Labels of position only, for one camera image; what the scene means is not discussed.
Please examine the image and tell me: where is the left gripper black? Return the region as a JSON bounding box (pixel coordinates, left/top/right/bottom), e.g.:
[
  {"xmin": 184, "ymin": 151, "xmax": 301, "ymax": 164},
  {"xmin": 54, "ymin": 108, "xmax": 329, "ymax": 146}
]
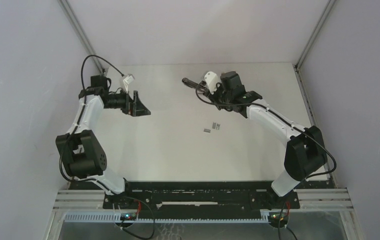
[{"xmin": 104, "ymin": 87, "xmax": 151, "ymax": 117}]

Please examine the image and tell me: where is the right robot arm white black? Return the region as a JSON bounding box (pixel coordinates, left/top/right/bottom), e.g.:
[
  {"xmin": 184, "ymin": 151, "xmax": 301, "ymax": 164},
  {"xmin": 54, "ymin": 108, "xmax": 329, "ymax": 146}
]
[{"xmin": 196, "ymin": 71, "xmax": 328, "ymax": 208}]

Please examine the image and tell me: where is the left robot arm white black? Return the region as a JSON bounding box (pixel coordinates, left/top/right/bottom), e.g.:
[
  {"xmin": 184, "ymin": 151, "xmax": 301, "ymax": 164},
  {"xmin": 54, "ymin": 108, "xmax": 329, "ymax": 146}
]
[{"xmin": 55, "ymin": 74, "xmax": 151, "ymax": 209}]

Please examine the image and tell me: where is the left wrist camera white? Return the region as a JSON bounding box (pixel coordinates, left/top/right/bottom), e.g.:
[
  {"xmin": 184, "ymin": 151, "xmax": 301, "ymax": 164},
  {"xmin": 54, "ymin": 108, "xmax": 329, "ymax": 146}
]
[{"xmin": 120, "ymin": 74, "xmax": 135, "ymax": 93}]

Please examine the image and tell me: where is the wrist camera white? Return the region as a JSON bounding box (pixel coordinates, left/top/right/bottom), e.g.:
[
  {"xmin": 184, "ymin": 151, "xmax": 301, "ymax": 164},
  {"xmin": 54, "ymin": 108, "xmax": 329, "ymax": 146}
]
[
  {"xmin": 120, "ymin": 74, "xmax": 135, "ymax": 93},
  {"xmin": 203, "ymin": 71, "xmax": 221, "ymax": 95}
]

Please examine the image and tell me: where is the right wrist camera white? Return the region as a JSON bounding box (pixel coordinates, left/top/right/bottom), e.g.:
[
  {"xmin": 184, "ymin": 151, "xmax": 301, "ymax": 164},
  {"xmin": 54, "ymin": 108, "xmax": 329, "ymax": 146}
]
[{"xmin": 203, "ymin": 71, "xmax": 221, "ymax": 95}]

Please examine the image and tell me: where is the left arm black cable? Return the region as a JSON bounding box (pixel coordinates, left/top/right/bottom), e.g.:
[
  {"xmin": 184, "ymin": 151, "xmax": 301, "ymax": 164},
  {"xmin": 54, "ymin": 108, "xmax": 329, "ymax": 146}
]
[{"xmin": 58, "ymin": 54, "xmax": 126, "ymax": 183}]

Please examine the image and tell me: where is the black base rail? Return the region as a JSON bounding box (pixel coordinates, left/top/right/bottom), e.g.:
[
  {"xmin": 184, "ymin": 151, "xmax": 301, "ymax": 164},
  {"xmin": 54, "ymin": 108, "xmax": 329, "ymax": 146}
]
[{"xmin": 102, "ymin": 181, "xmax": 301, "ymax": 221}]

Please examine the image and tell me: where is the white cable duct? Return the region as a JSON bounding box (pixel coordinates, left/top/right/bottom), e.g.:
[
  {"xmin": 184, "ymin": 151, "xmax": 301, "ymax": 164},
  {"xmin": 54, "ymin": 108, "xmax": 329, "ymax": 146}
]
[{"xmin": 64, "ymin": 212, "xmax": 270, "ymax": 224}]

